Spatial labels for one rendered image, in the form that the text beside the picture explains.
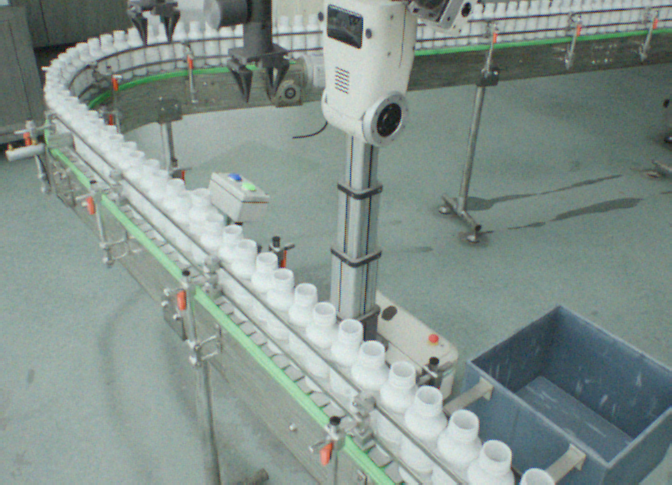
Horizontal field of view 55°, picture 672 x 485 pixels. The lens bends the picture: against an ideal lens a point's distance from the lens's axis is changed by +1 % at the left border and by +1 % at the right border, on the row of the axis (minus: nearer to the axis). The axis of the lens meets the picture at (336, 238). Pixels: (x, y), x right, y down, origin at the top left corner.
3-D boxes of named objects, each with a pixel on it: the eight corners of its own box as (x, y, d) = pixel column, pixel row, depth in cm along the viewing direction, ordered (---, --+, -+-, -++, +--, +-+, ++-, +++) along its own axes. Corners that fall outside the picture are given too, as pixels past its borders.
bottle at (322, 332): (300, 375, 116) (300, 302, 107) (330, 366, 118) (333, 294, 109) (313, 398, 111) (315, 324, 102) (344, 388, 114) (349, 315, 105)
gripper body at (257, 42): (289, 59, 126) (289, 20, 122) (244, 68, 121) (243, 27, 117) (271, 50, 131) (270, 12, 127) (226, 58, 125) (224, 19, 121)
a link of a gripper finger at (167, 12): (144, 41, 160) (139, 1, 155) (170, 37, 164) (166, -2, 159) (157, 48, 156) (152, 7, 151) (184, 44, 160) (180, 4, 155)
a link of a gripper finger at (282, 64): (290, 99, 131) (291, 53, 126) (260, 106, 127) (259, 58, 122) (272, 89, 135) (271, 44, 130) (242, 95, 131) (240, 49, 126)
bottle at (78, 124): (74, 165, 181) (62, 109, 173) (87, 156, 186) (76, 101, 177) (93, 168, 180) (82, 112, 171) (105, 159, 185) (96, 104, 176)
